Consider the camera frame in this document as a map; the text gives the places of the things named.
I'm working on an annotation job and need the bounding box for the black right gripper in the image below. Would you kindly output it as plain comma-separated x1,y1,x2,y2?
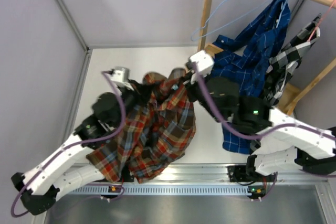
183,70,226,124

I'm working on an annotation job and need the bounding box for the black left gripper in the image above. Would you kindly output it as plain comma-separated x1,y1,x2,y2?
112,79,156,129

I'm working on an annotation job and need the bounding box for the red brown plaid shirt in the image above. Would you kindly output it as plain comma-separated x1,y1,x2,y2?
86,68,196,183

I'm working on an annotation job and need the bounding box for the light blue wire hanger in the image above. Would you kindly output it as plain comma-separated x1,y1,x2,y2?
190,0,271,43

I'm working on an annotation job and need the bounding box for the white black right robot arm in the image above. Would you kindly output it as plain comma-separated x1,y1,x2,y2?
182,72,335,180

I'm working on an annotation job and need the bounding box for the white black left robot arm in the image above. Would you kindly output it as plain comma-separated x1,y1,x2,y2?
11,80,153,216

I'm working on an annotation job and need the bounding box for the blue plaid shirt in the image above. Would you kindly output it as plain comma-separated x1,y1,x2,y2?
209,0,291,154

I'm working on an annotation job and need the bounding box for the black white checkered shirt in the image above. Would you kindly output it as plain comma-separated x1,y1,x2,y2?
249,13,322,153

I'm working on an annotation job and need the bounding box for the blue hanger under blue shirt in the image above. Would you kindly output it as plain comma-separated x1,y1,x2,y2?
275,0,289,28

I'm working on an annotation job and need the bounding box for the wooden rack base tray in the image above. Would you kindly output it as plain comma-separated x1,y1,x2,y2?
204,43,301,115

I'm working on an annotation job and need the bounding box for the wooden diagonal rack brace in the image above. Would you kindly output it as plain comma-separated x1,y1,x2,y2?
285,59,335,115

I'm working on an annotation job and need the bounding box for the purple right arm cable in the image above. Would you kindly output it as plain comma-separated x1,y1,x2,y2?
193,62,336,142

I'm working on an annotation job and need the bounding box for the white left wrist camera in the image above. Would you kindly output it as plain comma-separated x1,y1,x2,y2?
109,66,133,90

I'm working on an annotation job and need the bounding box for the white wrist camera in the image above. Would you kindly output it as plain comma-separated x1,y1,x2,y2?
184,50,214,85
109,66,133,90

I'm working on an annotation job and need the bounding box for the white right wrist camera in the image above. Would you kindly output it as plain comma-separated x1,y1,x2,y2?
184,50,214,85

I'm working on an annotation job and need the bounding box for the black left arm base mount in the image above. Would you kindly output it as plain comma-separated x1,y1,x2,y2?
121,167,134,183

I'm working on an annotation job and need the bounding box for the aluminium table edge rail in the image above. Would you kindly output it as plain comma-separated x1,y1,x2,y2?
70,163,329,183

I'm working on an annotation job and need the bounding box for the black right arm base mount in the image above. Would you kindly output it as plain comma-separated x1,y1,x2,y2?
227,165,275,185

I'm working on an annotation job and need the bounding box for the perforated white cable duct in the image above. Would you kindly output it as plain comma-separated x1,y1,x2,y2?
70,185,251,196

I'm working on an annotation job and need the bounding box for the wooden rack upright post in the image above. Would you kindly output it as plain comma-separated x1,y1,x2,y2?
197,0,212,51

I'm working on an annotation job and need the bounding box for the aluminium corner frame post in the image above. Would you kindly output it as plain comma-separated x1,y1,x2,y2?
55,0,90,53

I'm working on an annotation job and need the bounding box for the pink wire hanger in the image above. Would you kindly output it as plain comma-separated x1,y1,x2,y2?
307,0,336,41

